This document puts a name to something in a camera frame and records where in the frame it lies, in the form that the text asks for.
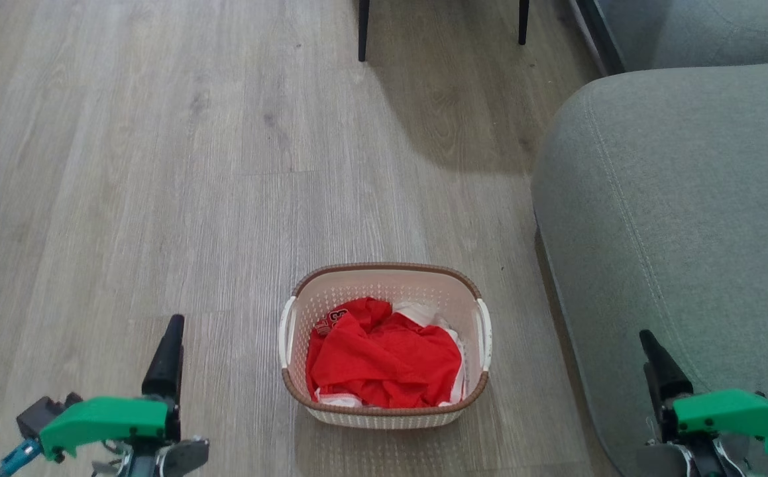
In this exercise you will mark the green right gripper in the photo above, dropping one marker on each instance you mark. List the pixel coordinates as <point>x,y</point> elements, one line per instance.
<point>735,412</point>

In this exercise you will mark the white garment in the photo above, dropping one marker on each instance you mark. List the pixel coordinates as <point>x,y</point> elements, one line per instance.
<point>423,313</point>

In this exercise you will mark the black furniture leg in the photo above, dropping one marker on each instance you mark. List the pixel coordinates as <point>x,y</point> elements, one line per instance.
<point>523,20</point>
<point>363,30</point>

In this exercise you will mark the grey sofa cushion dark frame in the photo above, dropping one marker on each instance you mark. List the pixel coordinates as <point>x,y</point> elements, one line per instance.
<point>708,30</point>

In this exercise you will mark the grey fabric sofa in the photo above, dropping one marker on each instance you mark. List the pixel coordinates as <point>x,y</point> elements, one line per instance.
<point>675,212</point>

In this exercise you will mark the red shirt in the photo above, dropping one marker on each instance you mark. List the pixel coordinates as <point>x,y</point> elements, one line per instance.
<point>384,361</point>

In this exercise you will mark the white laundry basket brown rim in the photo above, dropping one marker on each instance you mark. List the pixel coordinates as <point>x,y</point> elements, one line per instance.
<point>384,281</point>

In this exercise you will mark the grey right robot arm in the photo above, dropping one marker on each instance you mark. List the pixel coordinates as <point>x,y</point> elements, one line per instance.
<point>682,457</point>

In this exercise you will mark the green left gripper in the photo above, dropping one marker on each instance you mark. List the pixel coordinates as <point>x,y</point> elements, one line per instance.
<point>105,419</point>

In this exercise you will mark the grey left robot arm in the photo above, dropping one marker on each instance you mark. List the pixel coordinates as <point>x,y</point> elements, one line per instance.
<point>171,457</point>

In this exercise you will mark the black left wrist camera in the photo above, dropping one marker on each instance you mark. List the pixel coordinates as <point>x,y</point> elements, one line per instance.
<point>42,412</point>

